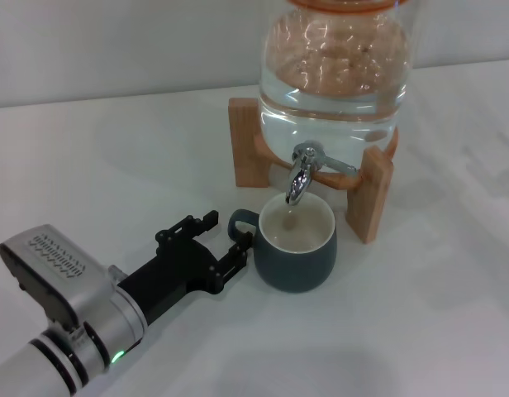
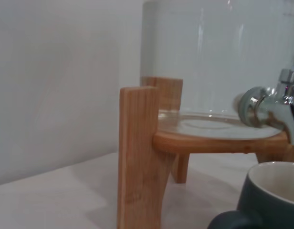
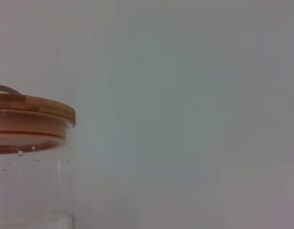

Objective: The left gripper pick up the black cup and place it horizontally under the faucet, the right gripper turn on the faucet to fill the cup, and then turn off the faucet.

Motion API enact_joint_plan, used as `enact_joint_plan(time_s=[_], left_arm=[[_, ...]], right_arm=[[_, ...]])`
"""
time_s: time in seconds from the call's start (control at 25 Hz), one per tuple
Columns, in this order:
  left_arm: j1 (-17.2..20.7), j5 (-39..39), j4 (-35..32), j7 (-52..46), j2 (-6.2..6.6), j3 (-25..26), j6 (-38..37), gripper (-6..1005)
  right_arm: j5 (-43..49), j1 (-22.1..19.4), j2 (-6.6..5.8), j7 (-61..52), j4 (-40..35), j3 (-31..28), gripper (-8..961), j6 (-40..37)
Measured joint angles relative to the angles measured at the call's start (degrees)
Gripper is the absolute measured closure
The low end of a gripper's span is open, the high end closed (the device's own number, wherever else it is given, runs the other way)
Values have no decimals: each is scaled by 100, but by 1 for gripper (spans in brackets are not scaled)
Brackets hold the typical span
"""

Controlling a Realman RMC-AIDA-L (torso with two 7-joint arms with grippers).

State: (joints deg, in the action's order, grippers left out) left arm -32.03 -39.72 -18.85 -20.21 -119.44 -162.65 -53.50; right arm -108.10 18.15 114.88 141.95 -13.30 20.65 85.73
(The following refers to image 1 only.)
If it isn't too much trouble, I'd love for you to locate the chrome faucet with lever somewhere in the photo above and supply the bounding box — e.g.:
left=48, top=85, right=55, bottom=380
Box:
left=284, top=140, right=358, bottom=207

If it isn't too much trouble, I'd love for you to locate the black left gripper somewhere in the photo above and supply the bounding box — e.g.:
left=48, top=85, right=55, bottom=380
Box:
left=116, top=209, right=255, bottom=327

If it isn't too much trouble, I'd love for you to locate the dark cup with cream inside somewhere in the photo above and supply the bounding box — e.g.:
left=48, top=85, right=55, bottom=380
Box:
left=227, top=194, right=338, bottom=294

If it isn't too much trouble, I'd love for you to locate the glass water dispenser jar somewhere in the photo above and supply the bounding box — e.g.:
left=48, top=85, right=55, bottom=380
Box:
left=257, top=0, right=423, bottom=145

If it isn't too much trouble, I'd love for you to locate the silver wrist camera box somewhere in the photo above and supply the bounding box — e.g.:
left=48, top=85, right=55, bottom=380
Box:
left=0, top=224, right=116, bottom=332

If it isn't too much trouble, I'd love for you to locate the wooden dispenser stand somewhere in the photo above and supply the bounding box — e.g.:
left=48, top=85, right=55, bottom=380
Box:
left=228, top=97, right=394, bottom=245

